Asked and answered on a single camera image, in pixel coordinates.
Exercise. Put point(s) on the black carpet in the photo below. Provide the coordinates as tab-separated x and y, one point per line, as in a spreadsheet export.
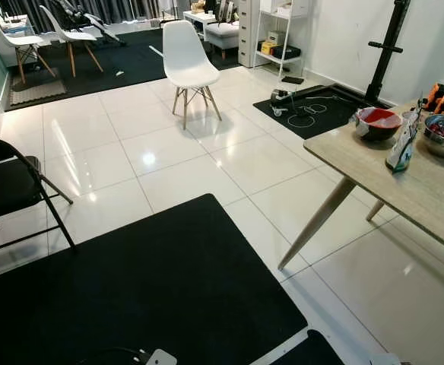
123	57

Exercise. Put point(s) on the light wooden table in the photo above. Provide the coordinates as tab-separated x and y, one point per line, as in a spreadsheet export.
412	190

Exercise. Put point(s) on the yellow box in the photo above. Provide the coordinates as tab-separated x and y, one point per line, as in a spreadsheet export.
268	47

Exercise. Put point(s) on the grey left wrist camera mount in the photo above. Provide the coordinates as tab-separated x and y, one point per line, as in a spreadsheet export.
160	357

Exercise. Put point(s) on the white plastic chair wooden legs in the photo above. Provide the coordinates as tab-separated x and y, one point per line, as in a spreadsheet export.
5	38
66	26
184	61

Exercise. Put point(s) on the black folding chair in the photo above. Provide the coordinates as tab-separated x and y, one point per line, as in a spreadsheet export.
9	182

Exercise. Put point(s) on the dark striped curtain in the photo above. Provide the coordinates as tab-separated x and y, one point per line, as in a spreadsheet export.
131	7

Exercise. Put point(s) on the red bowl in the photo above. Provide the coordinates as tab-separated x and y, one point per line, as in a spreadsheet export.
378	122

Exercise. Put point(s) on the grey doormat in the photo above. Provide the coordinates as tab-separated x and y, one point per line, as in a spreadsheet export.
36	91

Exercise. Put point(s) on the grey ottoman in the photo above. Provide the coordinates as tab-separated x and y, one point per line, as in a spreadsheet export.
222	34

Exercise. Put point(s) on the black floor mat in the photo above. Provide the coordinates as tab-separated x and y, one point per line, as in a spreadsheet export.
309	353
131	296

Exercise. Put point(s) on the white shelf unit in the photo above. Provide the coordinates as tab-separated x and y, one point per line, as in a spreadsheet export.
252	30

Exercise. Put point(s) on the green snack pouch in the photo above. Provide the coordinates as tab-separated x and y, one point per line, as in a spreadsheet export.
402	148

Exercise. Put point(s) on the black rubber mat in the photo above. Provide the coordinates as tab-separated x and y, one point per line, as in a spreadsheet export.
344	106

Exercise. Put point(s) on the black stand pole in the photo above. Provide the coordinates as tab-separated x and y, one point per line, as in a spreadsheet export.
389	46

